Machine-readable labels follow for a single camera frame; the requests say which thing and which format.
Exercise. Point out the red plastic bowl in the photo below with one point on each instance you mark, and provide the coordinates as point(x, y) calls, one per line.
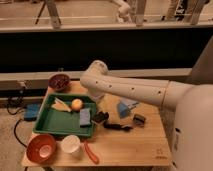
point(41, 148)

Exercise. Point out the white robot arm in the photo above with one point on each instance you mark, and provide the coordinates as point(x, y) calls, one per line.
point(192, 144)

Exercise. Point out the green plastic tray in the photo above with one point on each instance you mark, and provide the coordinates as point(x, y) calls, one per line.
point(63, 123)

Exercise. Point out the yellow banana piece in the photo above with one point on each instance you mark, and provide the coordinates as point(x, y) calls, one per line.
point(60, 105)

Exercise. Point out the blue power box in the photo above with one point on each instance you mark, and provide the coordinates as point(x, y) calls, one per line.
point(31, 112)

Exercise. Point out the black oval object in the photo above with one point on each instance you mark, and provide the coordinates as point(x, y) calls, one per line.
point(100, 117)

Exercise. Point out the white paper cup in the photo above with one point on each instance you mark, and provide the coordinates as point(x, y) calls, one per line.
point(71, 144)

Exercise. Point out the red plastic spoon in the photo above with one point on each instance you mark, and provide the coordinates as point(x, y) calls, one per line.
point(90, 154)

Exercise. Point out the yellow apple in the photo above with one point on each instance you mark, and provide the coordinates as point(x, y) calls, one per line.
point(76, 104)

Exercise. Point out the black handled tool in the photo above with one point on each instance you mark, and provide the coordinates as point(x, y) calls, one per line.
point(117, 127)

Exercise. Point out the dark maroon bowl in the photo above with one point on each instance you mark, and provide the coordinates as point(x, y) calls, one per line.
point(59, 82)

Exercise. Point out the blue sponge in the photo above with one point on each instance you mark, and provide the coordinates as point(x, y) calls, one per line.
point(85, 117)

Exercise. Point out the small dark box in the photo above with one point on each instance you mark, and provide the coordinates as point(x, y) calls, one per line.
point(139, 120)

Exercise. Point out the blue cloth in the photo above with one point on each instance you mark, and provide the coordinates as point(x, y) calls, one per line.
point(125, 106)

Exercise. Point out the wooden table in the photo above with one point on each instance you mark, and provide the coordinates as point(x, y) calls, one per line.
point(140, 147)

